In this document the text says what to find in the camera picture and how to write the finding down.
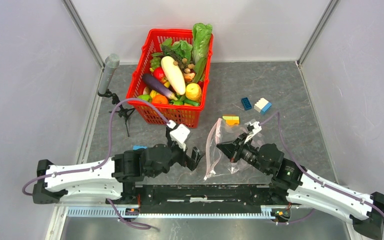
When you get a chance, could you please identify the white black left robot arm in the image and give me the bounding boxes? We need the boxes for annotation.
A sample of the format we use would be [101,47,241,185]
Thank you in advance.
[31,125,204,205]

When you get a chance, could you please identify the dark blue toy block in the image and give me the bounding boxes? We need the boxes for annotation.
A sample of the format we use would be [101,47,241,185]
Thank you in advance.
[240,97,253,111]

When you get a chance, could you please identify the green apple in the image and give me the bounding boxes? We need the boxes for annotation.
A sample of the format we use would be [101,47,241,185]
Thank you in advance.
[137,94,152,103]

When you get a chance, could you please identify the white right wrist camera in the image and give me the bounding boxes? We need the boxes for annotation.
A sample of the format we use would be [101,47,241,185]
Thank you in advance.
[244,120,262,144]

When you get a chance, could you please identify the orange fruit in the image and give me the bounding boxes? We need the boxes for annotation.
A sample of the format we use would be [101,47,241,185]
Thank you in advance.
[151,94,169,105]

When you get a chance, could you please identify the brown mushroom bunch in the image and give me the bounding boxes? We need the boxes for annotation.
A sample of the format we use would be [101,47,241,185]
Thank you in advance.
[173,58,196,83]

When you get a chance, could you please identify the green leafy vegetable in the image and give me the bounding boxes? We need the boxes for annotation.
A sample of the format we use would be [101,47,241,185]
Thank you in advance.
[160,37,193,61]

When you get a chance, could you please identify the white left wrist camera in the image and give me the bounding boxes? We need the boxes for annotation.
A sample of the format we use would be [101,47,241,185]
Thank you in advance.
[166,120,191,152]

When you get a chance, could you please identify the blue green stacked blocks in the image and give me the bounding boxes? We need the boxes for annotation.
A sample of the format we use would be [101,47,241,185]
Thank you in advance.
[132,145,148,151]

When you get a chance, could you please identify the white blue toy block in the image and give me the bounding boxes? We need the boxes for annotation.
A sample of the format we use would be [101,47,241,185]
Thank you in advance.
[253,97,272,115]

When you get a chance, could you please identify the purple eggplant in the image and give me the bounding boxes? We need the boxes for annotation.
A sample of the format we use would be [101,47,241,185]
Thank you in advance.
[142,73,178,101]

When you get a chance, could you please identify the grey microphone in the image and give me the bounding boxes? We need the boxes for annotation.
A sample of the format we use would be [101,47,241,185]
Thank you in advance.
[97,53,120,96]

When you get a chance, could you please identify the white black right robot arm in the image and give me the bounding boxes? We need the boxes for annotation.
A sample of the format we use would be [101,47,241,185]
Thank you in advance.
[216,133,384,240]

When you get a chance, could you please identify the green romaine lettuce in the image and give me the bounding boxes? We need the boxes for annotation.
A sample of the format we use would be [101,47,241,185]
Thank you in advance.
[192,23,213,64]

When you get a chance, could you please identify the yellow lemon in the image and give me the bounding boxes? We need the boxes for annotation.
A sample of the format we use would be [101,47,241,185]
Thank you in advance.
[185,83,202,103]

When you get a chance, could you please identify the white radish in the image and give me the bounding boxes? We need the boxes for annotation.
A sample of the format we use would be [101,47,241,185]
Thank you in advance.
[161,56,186,95]

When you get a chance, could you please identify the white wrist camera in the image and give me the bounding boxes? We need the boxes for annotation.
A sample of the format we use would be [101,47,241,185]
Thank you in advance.
[244,120,262,144]
[166,120,191,152]

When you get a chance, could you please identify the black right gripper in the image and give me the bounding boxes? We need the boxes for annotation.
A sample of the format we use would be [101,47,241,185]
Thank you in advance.
[215,133,270,175]

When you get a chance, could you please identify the yellow orange toy block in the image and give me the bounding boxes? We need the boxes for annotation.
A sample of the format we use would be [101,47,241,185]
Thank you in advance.
[222,115,240,126]

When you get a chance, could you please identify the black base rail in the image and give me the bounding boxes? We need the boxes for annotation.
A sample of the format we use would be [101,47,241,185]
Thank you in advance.
[112,184,288,214]

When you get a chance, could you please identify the clear zip top bag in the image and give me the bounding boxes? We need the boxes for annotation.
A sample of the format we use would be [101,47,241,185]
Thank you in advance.
[203,118,251,182]

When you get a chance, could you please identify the green grapes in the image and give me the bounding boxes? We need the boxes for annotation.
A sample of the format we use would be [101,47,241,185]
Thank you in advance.
[150,57,161,72]

